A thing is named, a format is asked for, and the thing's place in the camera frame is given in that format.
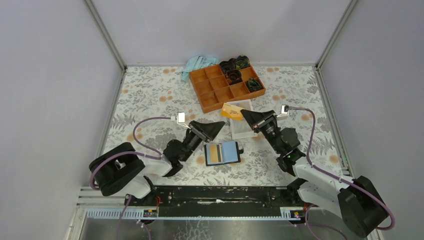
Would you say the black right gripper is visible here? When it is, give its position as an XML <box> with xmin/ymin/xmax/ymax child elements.
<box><xmin>240</xmin><ymin>109</ymin><xmax>282</xmax><ymax>154</ymax></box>

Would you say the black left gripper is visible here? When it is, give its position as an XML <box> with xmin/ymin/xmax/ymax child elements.
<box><xmin>180</xmin><ymin>120</ymin><xmax>224</xmax><ymax>163</ymax></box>

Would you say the gold VIP card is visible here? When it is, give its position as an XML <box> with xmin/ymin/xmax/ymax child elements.
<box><xmin>209</xmin><ymin>144</ymin><xmax>223</xmax><ymax>164</ymax></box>

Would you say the black leather card holder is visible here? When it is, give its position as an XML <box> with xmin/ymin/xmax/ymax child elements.
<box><xmin>203</xmin><ymin>140</ymin><xmax>244</xmax><ymax>167</ymax></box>

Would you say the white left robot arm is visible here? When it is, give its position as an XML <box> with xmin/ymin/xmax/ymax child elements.
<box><xmin>88</xmin><ymin>120</ymin><xmax>226</xmax><ymax>206</ymax></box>

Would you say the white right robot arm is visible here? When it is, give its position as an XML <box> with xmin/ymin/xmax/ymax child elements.
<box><xmin>240</xmin><ymin>109</ymin><xmax>395</xmax><ymax>238</ymax></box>

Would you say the dark rolled sock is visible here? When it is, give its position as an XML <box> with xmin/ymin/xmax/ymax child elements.
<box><xmin>219</xmin><ymin>58</ymin><xmax>237</xmax><ymax>75</ymax></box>
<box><xmin>245</xmin><ymin>77</ymin><xmax>264</xmax><ymax>93</ymax></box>
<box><xmin>235</xmin><ymin>55</ymin><xmax>251</xmax><ymax>70</ymax></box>
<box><xmin>225</xmin><ymin>69</ymin><xmax>243</xmax><ymax>85</ymax></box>

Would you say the floral patterned table mat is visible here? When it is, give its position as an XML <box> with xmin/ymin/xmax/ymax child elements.
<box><xmin>105</xmin><ymin>66</ymin><xmax>342</xmax><ymax>186</ymax></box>

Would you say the orange compartment tray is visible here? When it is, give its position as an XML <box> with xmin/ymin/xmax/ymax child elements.
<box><xmin>189</xmin><ymin>64</ymin><xmax>266</xmax><ymax>113</ymax></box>

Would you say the light blue cloth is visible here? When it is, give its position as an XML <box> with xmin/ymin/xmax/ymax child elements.
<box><xmin>181</xmin><ymin>55</ymin><xmax>219</xmax><ymax>82</ymax></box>

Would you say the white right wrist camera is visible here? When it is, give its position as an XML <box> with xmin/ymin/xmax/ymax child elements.
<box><xmin>276</xmin><ymin>105</ymin><xmax>290</xmax><ymax>121</ymax></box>

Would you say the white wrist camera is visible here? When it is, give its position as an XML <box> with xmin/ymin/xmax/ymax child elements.
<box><xmin>276</xmin><ymin>105</ymin><xmax>290</xmax><ymax>121</ymax></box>
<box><xmin>170</xmin><ymin>112</ymin><xmax>191</xmax><ymax>129</ymax></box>

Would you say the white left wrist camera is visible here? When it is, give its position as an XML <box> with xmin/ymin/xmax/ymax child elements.
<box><xmin>170</xmin><ymin>112</ymin><xmax>191</xmax><ymax>129</ymax></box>

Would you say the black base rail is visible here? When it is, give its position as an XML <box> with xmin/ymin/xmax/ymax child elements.
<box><xmin>124</xmin><ymin>185</ymin><xmax>306</xmax><ymax>218</ymax></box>

